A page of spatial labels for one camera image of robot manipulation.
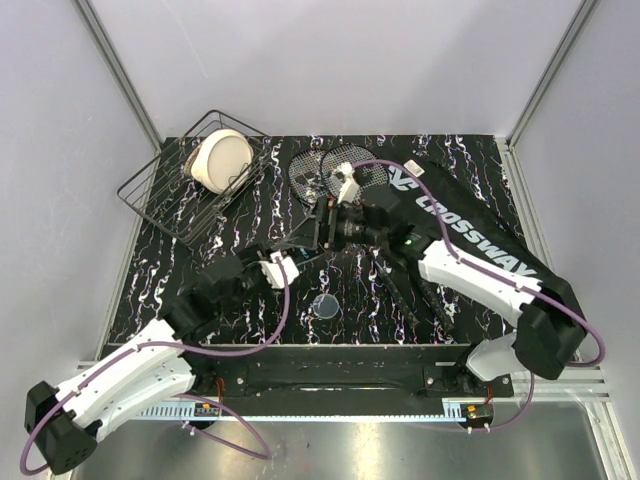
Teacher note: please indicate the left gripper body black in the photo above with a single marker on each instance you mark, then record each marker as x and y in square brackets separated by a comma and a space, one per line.
[254, 281]

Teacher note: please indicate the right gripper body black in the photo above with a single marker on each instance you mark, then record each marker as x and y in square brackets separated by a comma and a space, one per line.
[353, 227]

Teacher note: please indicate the black BOKA shuttlecock tube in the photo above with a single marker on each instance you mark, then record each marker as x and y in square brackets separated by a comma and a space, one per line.
[295, 250]

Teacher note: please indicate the clear plastic tube lid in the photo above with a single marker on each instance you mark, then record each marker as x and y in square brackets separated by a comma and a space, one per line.
[325, 306]

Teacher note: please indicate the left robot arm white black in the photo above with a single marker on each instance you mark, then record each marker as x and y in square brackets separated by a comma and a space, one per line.
[66, 422]

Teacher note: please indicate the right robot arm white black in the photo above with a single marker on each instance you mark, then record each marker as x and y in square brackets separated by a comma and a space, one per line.
[547, 328]

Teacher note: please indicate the right badminton racket black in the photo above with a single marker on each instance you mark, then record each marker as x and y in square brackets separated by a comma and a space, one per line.
[372, 176]

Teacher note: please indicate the black racket bag Crossway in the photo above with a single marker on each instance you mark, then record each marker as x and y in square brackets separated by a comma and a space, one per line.
[480, 306]

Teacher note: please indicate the white round container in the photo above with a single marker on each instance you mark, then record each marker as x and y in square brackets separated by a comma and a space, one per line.
[221, 162]

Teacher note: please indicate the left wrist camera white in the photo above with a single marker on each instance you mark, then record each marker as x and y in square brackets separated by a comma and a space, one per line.
[279, 270]

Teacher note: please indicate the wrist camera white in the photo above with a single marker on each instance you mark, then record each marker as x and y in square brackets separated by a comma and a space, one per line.
[343, 177]
[279, 270]

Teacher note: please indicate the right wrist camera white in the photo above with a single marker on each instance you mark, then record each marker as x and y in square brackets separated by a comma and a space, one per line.
[343, 177]

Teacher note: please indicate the black wire basket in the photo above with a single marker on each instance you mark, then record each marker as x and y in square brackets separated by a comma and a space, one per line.
[166, 195]

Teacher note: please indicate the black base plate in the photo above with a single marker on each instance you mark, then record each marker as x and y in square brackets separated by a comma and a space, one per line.
[413, 369]

